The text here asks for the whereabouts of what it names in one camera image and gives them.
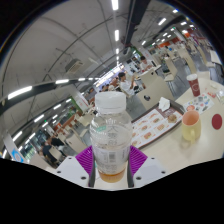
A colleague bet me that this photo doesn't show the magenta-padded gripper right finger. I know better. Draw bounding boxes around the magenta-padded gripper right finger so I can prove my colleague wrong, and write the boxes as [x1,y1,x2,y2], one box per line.
[128,145,171,188]

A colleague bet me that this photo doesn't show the ceiling air conditioner unit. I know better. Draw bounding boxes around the ceiling air conditioner unit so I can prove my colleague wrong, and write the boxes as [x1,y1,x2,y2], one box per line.
[63,58,85,75]

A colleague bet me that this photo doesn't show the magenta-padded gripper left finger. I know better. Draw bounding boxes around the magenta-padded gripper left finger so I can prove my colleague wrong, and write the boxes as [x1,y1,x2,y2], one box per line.
[54,145,97,188]

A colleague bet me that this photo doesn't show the beige canteen chairs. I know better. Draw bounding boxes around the beige canteen chairs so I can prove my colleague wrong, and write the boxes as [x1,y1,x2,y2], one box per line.
[28,36,221,168]

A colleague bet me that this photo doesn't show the dark food tray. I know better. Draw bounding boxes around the dark food tray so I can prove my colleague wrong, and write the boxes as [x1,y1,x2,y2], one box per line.
[131,99,185,150]

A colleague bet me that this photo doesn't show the clear plastic bag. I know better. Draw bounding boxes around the clear plastic bag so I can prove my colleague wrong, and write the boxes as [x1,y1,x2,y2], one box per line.
[214,89,224,104]

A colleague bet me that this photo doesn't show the ceiling strip lights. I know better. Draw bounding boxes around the ceiling strip lights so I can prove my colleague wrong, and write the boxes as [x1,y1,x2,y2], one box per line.
[6,0,201,158]

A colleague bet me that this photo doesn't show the clear white-capped drink bottle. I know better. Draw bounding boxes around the clear white-capped drink bottle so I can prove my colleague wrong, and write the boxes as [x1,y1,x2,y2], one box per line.
[89,91,134,184]

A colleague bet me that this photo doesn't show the pale yellow mug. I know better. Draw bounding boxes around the pale yellow mug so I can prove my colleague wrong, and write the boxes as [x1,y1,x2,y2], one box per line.
[181,110,202,143]

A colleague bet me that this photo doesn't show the person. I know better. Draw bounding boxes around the person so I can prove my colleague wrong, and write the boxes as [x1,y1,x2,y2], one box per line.
[49,135,66,149]
[118,71,139,98]
[139,55,154,73]
[41,143,56,161]

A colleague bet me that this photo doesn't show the red paper cup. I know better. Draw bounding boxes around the red paper cup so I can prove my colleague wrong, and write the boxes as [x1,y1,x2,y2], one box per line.
[185,73,201,98]

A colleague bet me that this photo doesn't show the flat round red coaster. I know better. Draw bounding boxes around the flat round red coaster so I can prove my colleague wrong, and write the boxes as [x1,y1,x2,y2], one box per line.
[211,113,223,131]

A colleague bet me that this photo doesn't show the crumpled white napkin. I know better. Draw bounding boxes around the crumpled white napkin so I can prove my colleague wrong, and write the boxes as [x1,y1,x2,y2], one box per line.
[157,96,172,113]

